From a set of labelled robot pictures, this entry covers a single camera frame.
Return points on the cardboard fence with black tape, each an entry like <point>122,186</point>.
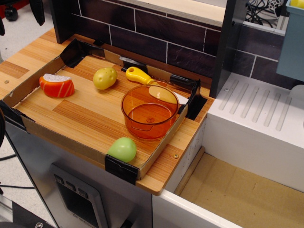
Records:
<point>88,122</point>

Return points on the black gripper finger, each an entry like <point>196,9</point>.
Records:
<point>38,11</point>
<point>2,29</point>

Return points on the teal bin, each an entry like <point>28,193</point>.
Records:
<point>291,61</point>

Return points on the orange transparent plastic pot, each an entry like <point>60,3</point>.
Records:
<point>149,111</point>

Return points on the yellow object in bin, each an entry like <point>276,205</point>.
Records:
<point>297,3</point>

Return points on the toy oven front panel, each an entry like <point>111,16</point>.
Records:
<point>81,199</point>

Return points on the green toy pear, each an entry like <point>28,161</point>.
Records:
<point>123,149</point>

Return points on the white toy sink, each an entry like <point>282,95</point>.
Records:
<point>245,167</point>

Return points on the yellow toy potato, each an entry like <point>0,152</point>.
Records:
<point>104,78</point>

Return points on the salmon sushi toy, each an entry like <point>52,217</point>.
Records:
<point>56,86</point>

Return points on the yellow handled toy spatula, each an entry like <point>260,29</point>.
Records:
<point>140,77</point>

